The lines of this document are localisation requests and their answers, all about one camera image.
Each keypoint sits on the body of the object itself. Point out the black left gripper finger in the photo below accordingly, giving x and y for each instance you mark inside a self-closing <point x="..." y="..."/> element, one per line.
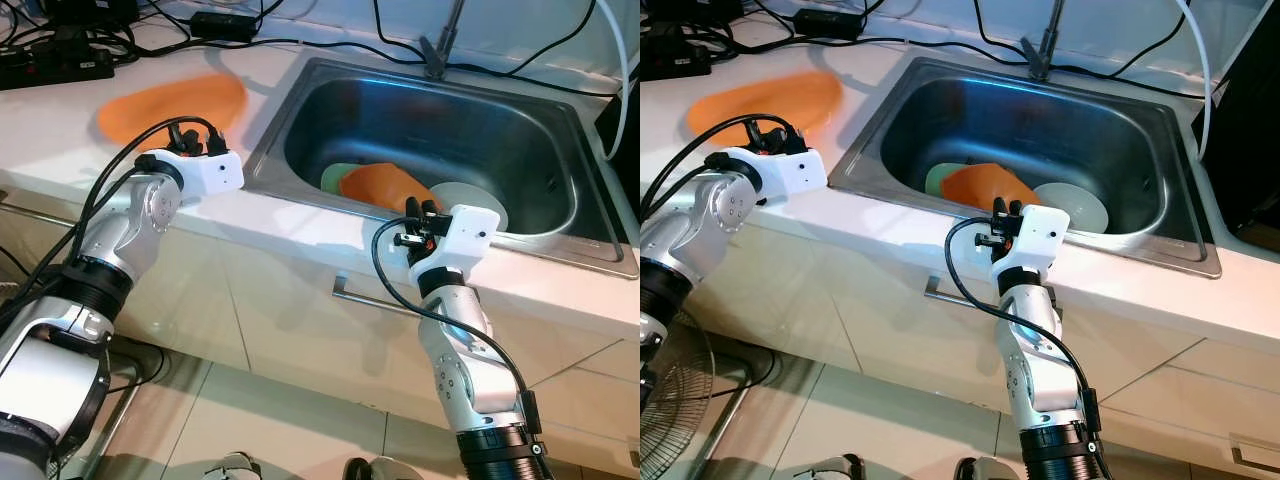
<point x="176" y="136"/>
<point x="796" y="138"/>
<point x="214" y="140"/>
<point x="758" y="134"/>

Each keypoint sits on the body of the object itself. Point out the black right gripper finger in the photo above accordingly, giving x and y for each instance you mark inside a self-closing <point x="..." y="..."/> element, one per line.
<point x="412" y="210"/>
<point x="998" y="208"/>
<point x="432" y="209"/>
<point x="1015" y="207"/>

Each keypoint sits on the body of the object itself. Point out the orange plastic bowl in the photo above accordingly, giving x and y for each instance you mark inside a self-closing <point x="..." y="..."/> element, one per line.
<point x="385" y="185"/>
<point x="985" y="185"/>

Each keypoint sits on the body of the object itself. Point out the orange plastic plate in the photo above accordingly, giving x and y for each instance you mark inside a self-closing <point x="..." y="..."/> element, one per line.
<point x="170" y="105"/>
<point x="760" y="100"/>

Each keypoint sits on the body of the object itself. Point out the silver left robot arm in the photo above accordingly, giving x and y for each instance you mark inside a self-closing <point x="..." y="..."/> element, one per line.
<point x="120" y="240"/>
<point x="700" y="215"/>

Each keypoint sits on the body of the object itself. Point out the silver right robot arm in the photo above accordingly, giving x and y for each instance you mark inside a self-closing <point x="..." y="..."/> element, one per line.
<point x="470" y="360"/>
<point x="1040" y="360"/>

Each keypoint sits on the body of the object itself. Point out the white bowl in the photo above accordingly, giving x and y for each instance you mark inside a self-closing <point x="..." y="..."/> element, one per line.
<point x="1078" y="205"/>
<point x="475" y="200"/>

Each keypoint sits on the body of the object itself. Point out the stainless steel sink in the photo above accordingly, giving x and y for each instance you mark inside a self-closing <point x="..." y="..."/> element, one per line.
<point x="450" y="120"/>
<point x="1050" y="120"/>

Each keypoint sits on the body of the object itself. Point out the black power strip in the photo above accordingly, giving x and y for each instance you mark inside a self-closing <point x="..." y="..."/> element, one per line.
<point x="55" y="65"/>
<point x="675" y="60"/>

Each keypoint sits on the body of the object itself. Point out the small black power brick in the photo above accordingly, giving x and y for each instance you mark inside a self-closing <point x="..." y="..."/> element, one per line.
<point x="830" y="24"/>
<point x="225" y="27"/>

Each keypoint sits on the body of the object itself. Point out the black box appliance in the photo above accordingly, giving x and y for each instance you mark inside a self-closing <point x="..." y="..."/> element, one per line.
<point x="1245" y="140"/>
<point x="622" y="150"/>

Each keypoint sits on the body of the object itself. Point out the metal faucet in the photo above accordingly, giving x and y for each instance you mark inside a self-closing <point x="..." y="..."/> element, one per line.
<point x="1042" y="45"/>
<point x="442" y="45"/>

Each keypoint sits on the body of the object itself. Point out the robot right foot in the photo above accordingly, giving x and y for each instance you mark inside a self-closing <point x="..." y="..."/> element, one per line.
<point x="985" y="470"/>
<point x="370" y="470"/>

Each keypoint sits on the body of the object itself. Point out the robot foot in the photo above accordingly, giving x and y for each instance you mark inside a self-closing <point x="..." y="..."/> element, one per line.
<point x="835" y="468"/>
<point x="235" y="468"/>
<point x="370" y="470"/>
<point x="985" y="470"/>

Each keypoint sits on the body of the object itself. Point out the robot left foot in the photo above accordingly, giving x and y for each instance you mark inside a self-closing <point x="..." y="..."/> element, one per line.
<point x="235" y="468"/>
<point x="835" y="468"/>

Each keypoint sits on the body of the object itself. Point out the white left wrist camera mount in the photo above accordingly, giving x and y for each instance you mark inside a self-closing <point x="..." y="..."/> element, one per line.
<point x="210" y="178"/>
<point x="785" y="175"/>

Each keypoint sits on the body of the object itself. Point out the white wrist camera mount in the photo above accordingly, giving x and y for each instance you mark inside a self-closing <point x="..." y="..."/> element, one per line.
<point x="460" y="240"/>
<point x="785" y="175"/>
<point x="1035" y="235"/>
<point x="210" y="178"/>

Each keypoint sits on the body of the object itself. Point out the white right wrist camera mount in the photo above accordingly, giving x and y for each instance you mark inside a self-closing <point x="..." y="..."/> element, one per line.
<point x="1035" y="235"/>
<point x="460" y="240"/>

